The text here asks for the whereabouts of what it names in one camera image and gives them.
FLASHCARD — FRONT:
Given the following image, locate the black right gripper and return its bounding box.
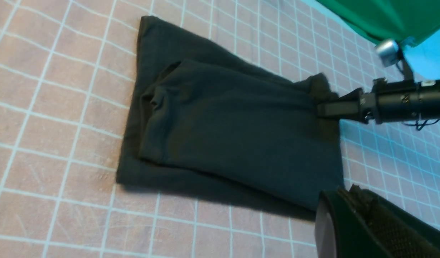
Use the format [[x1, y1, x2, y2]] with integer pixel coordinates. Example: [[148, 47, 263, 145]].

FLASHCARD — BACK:
[[316, 78, 440, 124]]

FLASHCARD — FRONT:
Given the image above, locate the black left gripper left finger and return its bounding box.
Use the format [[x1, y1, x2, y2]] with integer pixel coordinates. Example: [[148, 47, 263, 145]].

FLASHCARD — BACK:
[[314, 191, 383, 258]]

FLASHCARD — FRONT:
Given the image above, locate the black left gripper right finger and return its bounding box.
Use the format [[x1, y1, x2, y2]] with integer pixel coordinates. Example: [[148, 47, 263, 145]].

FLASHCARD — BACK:
[[349, 185, 440, 258]]

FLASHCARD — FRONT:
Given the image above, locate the gray long-sleeved shirt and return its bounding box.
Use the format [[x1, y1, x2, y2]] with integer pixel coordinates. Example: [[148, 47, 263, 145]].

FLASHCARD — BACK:
[[116, 16, 344, 216]]

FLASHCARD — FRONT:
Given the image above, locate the green backdrop cloth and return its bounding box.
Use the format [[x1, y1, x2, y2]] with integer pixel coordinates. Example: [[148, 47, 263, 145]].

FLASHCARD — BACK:
[[319, 0, 440, 47]]

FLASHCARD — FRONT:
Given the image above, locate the pink checkered tablecloth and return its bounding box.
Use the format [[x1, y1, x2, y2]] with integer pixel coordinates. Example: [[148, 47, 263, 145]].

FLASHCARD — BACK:
[[0, 0, 440, 258]]

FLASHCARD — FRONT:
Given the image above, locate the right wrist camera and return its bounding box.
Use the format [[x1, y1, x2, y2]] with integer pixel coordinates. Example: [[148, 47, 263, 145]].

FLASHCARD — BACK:
[[374, 39, 414, 80]]

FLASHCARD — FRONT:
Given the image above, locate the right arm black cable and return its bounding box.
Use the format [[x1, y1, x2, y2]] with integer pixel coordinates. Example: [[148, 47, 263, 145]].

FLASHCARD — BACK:
[[402, 118, 440, 131]]

